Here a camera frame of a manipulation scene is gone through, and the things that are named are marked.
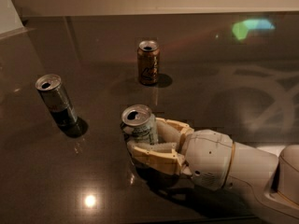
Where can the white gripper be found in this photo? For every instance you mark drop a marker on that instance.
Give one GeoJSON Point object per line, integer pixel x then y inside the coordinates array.
{"type": "Point", "coordinates": [207, 157]}

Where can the white green 7up can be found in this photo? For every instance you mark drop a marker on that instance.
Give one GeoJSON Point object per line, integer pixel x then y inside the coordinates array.
{"type": "Point", "coordinates": [139, 123]}

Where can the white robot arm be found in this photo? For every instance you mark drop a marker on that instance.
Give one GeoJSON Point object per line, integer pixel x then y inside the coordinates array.
{"type": "Point", "coordinates": [266, 183]}

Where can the brown soda can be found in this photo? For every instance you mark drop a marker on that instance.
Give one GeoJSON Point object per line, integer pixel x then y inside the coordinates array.
{"type": "Point", "coordinates": [148, 57]}

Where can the slim silver black can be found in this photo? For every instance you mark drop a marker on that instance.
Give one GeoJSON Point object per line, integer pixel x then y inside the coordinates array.
{"type": "Point", "coordinates": [53, 93]}

